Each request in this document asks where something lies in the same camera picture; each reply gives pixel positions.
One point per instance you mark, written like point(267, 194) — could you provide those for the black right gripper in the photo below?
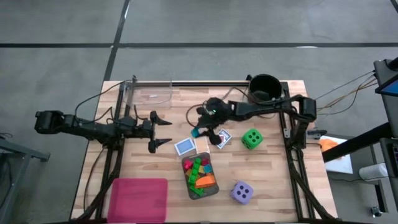
point(217, 113)

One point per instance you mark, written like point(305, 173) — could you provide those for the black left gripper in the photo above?
point(141, 129)

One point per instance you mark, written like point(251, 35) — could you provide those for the small teal building block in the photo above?
point(208, 169)
point(195, 133)

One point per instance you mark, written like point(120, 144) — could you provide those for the blue playing card box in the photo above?
point(225, 138)

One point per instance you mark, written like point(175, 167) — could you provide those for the blue-backed card deck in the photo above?
point(184, 146)

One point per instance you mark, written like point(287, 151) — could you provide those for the small red building block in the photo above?
point(205, 161)

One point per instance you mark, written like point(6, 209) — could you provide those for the large red building block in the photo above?
point(187, 164)

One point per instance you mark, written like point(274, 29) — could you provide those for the small yellow building block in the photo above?
point(201, 170)

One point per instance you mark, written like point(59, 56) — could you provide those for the long green building block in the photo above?
point(195, 171)

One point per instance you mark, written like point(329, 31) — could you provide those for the green foam die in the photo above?
point(252, 139)

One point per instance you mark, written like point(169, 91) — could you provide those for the short green building block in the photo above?
point(196, 190)

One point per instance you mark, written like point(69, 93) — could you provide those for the grey translucent plastic bin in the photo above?
point(214, 193)

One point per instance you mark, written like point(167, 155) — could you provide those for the purple foam die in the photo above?
point(241, 193)

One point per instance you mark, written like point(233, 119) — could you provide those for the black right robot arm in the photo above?
point(264, 107)

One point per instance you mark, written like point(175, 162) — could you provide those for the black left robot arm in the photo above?
point(87, 127)

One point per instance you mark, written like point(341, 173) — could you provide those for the clear plastic bin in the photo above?
point(149, 95)

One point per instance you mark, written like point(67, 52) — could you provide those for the pink plastic bin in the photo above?
point(137, 200)

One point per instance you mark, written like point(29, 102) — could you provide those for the black pumpkin face bucket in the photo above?
point(265, 85)

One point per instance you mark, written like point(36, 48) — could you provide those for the orange object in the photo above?
point(329, 144)

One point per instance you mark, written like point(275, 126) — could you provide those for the white paper sheet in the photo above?
point(342, 163)

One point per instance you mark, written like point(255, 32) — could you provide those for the grey metal side table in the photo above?
point(18, 152)

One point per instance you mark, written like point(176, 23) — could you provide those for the black diagonal beam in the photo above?
point(357, 143)

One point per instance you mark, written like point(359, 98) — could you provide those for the white paper roll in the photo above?
point(373, 171)

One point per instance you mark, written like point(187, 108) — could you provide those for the grey equipment cart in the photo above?
point(390, 109)

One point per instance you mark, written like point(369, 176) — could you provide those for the small black caster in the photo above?
point(376, 211)

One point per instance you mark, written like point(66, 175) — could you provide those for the blue screen tablet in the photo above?
point(390, 88)

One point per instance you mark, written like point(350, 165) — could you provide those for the black aluminium table frame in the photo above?
point(186, 83)

